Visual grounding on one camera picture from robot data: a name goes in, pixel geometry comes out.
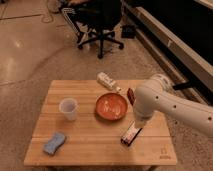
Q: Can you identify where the black white board eraser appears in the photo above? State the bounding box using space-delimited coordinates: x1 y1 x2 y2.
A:
121 122 141 146

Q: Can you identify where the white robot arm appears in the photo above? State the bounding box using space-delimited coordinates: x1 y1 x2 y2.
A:
133 74 213 138

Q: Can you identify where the orange ceramic bowl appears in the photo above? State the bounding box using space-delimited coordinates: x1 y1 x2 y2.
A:
95 93 128 121

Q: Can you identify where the clear plastic measuring cup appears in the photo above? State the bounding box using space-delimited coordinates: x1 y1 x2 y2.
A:
59 98 78 121

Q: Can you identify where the white glue bottle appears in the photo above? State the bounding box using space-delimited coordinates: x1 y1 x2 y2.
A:
97 72 121 92

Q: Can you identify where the wooden table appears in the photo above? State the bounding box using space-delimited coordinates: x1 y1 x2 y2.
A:
24 80 177 166

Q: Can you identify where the small black box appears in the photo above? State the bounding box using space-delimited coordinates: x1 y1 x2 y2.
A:
121 25 135 39

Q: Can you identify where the black office chair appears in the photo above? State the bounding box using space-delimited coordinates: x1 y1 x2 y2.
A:
59 0 124 59

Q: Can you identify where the blue sponge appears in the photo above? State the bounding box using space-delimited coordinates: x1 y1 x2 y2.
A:
43 132 66 155

